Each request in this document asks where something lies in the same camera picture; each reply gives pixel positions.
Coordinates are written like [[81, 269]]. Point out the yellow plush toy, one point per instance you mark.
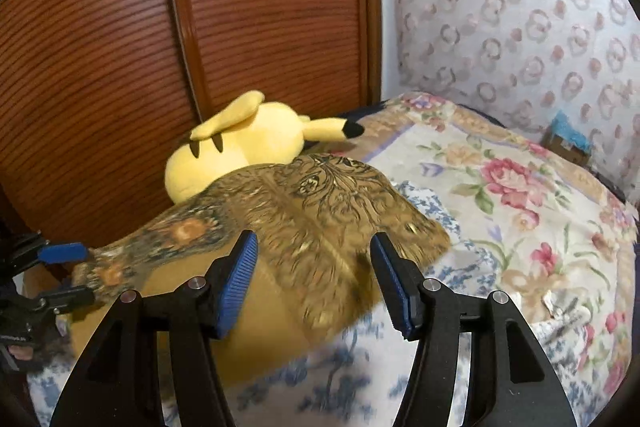
[[260, 132]]

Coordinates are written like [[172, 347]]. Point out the brown patterned shirt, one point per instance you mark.
[[310, 202]]

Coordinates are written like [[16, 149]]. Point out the wooden louvered wardrobe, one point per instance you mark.
[[125, 32]]

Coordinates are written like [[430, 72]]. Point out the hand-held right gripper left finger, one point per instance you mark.
[[237, 287]]

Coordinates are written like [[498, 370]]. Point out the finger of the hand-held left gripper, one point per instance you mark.
[[62, 252], [70, 297]]

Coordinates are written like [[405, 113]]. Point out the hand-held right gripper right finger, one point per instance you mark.
[[392, 287]]

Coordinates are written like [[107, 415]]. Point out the small wooden box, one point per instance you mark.
[[565, 153]]

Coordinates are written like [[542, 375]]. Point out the floral blanket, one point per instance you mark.
[[525, 207]]

